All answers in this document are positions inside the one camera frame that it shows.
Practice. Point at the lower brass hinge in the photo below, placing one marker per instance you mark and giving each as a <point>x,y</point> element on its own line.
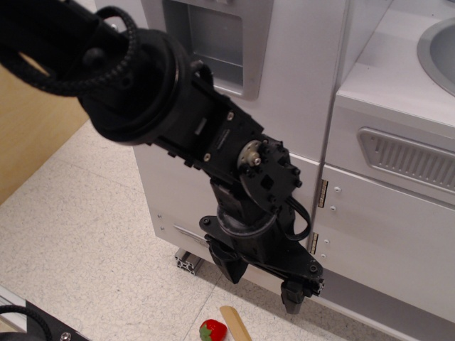
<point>314,242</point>

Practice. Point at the upper brass hinge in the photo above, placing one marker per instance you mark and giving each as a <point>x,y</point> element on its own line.
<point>322,193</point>

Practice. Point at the plywood board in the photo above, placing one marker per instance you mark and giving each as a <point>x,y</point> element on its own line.
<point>34,125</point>

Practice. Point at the white low fridge door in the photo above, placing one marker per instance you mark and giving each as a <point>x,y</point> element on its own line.
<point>179,196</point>

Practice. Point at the brass hinge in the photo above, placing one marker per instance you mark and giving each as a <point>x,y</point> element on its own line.
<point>314,242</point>
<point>322,193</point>

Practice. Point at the grey round sink basin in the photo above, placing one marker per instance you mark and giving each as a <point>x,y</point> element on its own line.
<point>435,52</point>

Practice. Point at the wooden stick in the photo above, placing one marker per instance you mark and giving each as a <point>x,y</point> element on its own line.
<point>235,323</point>

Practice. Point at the red toy strawberry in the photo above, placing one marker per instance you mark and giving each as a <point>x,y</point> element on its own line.
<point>212,330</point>

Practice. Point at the black robot base with cable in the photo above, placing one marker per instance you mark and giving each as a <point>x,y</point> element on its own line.
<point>34,323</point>

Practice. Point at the aluminium extrusion foot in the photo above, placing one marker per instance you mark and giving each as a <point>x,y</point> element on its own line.
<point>188,262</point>

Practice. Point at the white toy oven cabinet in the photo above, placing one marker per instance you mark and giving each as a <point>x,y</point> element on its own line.
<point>386,231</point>

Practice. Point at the white toy fridge cabinet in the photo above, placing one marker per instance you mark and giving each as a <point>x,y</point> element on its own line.
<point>277,60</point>

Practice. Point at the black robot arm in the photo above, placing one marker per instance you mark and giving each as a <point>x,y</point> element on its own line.
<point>139,86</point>

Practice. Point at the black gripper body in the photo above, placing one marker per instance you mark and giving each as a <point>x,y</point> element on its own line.
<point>266,240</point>

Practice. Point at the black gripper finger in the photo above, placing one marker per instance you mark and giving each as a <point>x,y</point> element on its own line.
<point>228,261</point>
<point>292,294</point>

